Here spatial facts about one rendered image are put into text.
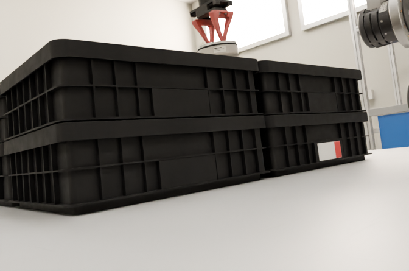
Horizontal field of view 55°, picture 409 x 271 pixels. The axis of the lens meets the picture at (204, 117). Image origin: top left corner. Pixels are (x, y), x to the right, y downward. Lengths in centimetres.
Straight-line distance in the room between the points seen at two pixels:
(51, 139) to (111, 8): 418
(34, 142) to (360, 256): 49
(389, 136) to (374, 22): 159
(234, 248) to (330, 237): 6
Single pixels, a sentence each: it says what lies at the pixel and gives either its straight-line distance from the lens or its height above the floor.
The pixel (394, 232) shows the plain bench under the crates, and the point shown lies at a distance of 29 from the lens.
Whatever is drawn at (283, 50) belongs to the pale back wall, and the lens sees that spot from 443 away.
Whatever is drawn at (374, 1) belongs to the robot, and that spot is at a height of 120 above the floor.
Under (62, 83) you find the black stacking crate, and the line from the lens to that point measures 55.
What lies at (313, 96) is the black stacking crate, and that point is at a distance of 90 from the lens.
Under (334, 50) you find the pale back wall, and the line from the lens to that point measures 412.
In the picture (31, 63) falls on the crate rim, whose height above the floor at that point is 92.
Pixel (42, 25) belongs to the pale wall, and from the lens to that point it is 424.
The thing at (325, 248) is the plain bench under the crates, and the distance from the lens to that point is 25.
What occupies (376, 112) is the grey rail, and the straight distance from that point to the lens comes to 297.
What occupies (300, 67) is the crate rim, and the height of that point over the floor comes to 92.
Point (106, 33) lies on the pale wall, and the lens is 455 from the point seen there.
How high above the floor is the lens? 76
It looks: 5 degrees up
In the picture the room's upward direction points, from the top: 6 degrees counter-clockwise
